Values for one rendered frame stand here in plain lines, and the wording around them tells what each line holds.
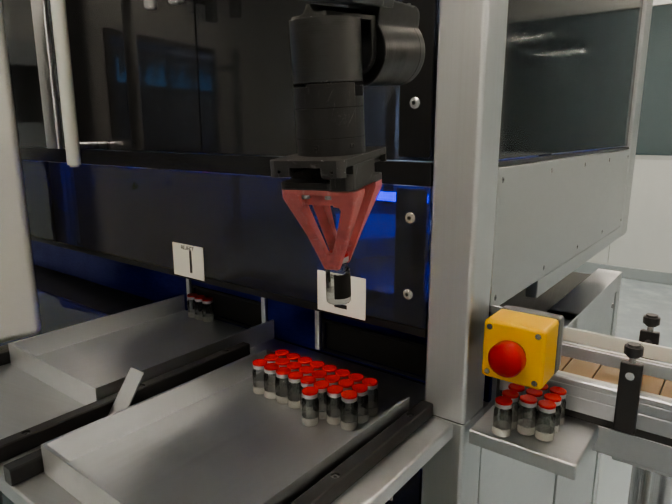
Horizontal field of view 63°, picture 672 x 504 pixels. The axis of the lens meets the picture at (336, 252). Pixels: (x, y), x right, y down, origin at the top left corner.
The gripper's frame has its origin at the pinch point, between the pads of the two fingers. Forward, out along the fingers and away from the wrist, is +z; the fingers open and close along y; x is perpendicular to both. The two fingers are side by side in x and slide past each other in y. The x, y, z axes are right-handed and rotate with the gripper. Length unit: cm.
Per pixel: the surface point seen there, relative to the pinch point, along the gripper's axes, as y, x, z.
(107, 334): 25, 58, 26
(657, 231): 469, -79, 109
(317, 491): -2.3, 2.3, 23.6
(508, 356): 15.0, -13.3, 14.8
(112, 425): -1.4, 30.0, 22.9
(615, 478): 153, -38, 127
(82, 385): 3.9, 40.7, 22.4
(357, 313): 23.4, 8.0, 15.7
